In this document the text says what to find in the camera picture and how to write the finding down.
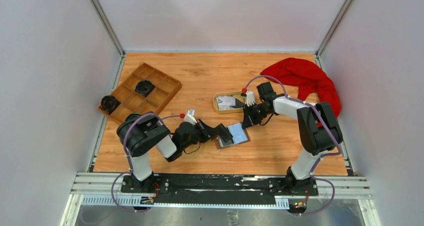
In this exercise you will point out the brown leather card holder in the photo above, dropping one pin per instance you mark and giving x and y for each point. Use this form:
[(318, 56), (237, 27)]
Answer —
[(239, 136)]

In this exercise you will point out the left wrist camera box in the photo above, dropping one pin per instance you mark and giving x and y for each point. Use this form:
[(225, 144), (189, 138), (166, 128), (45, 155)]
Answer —
[(190, 116)]

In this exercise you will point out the wooden compartment tray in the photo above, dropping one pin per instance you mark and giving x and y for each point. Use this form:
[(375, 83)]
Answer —
[(146, 89)]

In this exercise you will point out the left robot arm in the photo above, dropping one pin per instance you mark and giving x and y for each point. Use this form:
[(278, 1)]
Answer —
[(140, 133)]

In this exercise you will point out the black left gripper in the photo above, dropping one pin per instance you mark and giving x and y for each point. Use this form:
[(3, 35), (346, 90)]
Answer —
[(210, 132)]

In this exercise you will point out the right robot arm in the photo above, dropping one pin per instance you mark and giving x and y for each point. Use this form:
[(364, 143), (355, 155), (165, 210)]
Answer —
[(318, 128)]

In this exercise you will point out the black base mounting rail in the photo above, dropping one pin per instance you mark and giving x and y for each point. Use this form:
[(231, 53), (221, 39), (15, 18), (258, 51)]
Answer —
[(216, 189)]

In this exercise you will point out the beige oval tray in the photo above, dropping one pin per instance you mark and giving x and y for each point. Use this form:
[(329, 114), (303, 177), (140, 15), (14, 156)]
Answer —
[(236, 94)]

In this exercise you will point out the red cloth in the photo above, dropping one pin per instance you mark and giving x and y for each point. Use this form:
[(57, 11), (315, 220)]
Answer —
[(308, 77)]

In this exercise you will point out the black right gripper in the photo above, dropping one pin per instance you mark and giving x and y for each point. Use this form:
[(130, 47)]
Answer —
[(249, 120)]

